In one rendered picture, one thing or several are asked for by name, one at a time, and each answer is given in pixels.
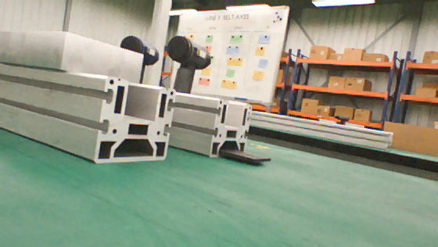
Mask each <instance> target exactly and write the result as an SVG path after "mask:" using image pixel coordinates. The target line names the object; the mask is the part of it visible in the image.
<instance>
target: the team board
mask: <svg viewBox="0 0 438 247"><path fill-rule="evenodd" d="M288 15H289V7H288V6H285V5H281V6H277V7H266V8H254V9H233V10H221V11H199V12H188V13H185V12H183V13H181V14H180V19H179V28H178V35H180V36H183V37H185V38H187V39H189V40H192V41H194V42H195V43H196V44H198V45H200V46H202V47H204V48H205V49H206V50H207V51H208V52H209V53H210V56H211V57H210V59H211V64H210V65H209V66H208V67H207V68H206V69H202V70H196V73H195V76H194V80H193V83H192V90H191V95H198V96H203V97H208V98H221V99H226V100H231V101H237V102H245V103H255V104H260V105H265V106H266V108H265V113H270V114H271V107H272V105H273V100H274V96H275V88H276V84H277V76H278V68H279V63H280V60H281V56H282V44H283V40H284V36H285V29H286V24H287V19H288ZM179 66H180V63H176V62H175V61H174V63H173V68H172V73H171V81H170V86H169V88H170V89H173V87H174V79H175V76H176V73H177V70H178V69H179Z"/></svg>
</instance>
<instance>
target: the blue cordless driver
mask: <svg viewBox="0 0 438 247"><path fill-rule="evenodd" d="M120 47H121V48H123V49H126V50H128V51H131V52H137V53H140V54H143V55H144V57H143V62H142V70H141V74H140V80H139V84H142V82H143V78H144V74H145V66H149V65H150V66H151V65H154V64H155V63H156V62H158V60H159V53H158V51H157V50H156V48H155V47H154V46H152V45H151V44H149V43H147V42H145V41H144V40H141V39H139V38H137V37H135V36H132V35H130V36H127V37H125V38H124V39H123V40H122V41H121V44H120Z"/></svg>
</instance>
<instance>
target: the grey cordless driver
mask: <svg viewBox="0 0 438 247"><path fill-rule="evenodd" d="M167 54H168V56H169V57H170V58H171V59H173V60H174V61H175V62H176V63H180V66H179V69H178V70H177V73H176V76H175V79H174V87H173V89H174V90H175V91H176V92H180V93H185V94H191V90H192V83H193V80H194V76H195V73H196V70H202V69H206V68H207V67H208V66H209V65H210V64H211V59H210V57H211V56H210V53H209V52H208V51H207V50H206V49H205V48H204V47H202V46H200V45H198V44H196V43H195V42H194V41H192V40H189V39H187V38H185V37H183V36H180V35H178V36H175V37H173V38H172V39H171V40H169V42H168V44H167Z"/></svg>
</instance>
